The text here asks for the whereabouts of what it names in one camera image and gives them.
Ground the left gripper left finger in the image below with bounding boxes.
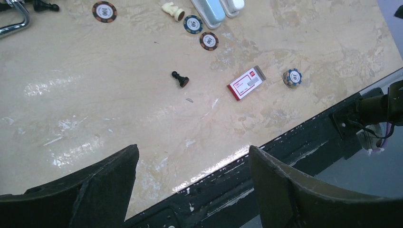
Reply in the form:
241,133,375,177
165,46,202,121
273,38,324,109
0,144,139,228

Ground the lower poker chip in row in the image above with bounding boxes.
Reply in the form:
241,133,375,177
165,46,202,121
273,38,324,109
199,32,219,51

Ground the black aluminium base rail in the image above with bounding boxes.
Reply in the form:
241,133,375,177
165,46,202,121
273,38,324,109
125,69,403,228

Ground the poker chip near case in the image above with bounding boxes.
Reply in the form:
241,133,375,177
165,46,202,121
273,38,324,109
92,1,117,23

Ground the upper poker chip in row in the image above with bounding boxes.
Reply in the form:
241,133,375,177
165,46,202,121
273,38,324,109
183,15,203,34

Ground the poker chip stack on table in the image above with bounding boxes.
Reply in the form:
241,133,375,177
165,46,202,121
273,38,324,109
282,68,302,88

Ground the white stapler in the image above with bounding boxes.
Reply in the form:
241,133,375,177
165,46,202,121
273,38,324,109
220,0,245,18

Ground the light blue stapler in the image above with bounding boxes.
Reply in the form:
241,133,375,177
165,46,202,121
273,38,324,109
191,0,226,30

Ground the small cork piece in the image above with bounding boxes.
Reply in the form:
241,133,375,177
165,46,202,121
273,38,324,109
161,2,185,22

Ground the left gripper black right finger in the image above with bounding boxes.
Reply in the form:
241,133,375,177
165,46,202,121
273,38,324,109
249,146,403,228

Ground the black chess pawn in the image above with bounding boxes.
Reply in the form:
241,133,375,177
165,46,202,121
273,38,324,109
171,71,189,88

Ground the black poker chip case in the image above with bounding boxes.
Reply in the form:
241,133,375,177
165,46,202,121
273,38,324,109
0,0,31,39

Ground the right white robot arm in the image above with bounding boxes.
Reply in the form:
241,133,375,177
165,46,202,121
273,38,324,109
356,80,403,126

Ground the poker chip in row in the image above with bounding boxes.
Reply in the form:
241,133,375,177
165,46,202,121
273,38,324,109
183,15,203,34
199,32,219,51

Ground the red white card box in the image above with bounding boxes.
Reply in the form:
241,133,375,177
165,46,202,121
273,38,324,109
227,66,266,101

